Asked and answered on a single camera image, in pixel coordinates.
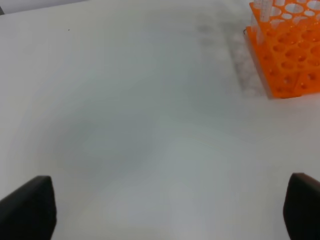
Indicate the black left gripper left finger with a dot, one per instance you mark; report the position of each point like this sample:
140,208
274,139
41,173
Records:
29,212

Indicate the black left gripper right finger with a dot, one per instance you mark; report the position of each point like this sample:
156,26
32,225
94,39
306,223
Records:
301,209

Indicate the orange test tube rack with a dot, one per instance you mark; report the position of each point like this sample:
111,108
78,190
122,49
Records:
288,61

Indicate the front-left rack test tube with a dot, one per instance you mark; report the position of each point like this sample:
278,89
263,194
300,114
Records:
261,13

